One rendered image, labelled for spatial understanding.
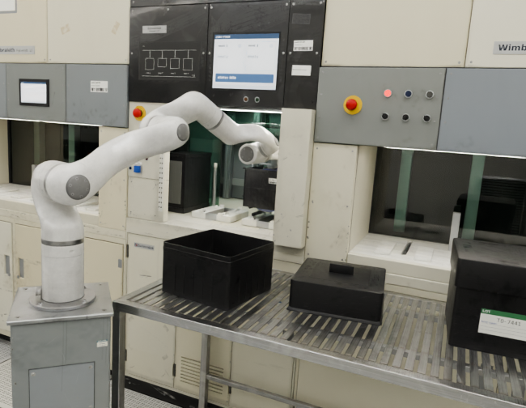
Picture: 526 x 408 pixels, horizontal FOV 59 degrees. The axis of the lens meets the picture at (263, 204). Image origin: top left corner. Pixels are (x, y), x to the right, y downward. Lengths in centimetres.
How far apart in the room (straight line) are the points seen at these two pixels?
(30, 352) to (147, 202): 93
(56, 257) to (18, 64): 142
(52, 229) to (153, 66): 95
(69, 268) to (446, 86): 134
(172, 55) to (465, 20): 114
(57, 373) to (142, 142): 73
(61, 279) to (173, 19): 117
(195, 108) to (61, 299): 76
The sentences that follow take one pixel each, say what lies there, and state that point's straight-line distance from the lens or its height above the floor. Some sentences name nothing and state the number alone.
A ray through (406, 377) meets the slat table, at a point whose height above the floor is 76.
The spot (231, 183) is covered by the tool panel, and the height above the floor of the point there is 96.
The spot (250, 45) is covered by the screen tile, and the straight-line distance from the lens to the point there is 192.
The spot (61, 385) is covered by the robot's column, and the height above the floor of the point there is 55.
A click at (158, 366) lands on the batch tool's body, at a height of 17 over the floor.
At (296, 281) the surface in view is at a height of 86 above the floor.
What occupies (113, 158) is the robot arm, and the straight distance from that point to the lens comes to 150.
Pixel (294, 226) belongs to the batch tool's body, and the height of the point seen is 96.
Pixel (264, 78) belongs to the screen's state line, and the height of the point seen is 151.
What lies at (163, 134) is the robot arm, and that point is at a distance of 154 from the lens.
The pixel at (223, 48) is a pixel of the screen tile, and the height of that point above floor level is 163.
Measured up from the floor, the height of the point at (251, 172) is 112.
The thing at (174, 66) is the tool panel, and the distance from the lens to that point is 208.
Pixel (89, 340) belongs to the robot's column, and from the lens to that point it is 150.
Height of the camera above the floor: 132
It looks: 9 degrees down
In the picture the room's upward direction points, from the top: 4 degrees clockwise
